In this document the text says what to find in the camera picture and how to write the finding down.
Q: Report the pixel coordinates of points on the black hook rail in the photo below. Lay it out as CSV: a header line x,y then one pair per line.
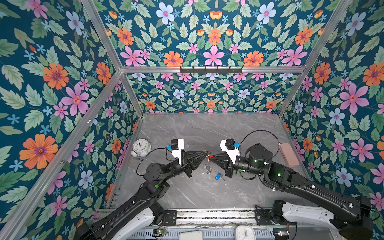
x,y
210,70

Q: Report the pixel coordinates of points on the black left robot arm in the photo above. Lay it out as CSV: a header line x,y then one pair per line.
x,y
142,209

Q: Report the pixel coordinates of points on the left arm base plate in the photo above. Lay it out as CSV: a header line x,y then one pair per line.
x,y
166,218

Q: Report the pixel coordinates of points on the large grey perforated keyring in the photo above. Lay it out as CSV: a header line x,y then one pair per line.
x,y
207,164

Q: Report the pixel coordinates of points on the white square clock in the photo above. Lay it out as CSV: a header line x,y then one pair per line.
x,y
245,233

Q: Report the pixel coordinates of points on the white alarm clock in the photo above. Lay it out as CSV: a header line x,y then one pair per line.
x,y
141,148

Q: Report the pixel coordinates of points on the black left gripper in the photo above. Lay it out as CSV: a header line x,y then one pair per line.
x,y
185,164

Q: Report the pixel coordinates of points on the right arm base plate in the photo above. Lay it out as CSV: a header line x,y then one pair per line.
x,y
266,218

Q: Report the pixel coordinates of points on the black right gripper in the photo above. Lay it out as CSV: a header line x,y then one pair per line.
x,y
229,167

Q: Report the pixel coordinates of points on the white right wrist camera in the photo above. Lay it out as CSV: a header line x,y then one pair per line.
x,y
232,148

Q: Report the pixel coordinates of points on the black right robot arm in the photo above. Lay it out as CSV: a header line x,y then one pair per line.
x,y
348,216

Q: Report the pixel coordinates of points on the white device at front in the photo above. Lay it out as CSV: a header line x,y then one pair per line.
x,y
194,235

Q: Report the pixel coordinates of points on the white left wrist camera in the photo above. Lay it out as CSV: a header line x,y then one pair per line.
x,y
176,147

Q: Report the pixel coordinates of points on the key with blue tag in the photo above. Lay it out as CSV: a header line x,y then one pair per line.
x,y
219,176

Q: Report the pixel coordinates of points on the pink rectangular case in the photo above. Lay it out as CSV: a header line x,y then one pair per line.
x,y
289,155

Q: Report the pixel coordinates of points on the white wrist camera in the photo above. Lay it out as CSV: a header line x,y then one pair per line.
x,y
232,148
176,147

